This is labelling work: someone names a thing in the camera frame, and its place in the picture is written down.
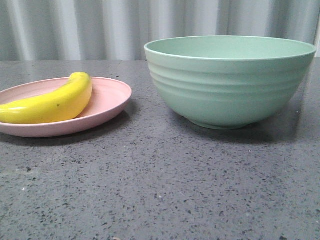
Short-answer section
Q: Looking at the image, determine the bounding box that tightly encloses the yellow banana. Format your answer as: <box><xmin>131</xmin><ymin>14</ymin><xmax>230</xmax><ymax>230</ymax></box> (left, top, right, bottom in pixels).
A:
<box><xmin>0</xmin><ymin>72</ymin><xmax>93</xmax><ymax>124</ymax></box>

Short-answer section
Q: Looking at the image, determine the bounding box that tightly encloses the green ribbed bowl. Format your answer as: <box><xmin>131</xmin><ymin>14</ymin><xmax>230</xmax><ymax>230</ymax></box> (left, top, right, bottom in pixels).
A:
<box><xmin>144</xmin><ymin>35</ymin><xmax>316</xmax><ymax>130</ymax></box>

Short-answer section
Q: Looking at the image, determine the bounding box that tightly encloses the pink plate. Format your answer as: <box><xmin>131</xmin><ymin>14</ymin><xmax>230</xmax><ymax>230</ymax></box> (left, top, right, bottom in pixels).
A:
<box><xmin>0</xmin><ymin>77</ymin><xmax>132</xmax><ymax>138</ymax></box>

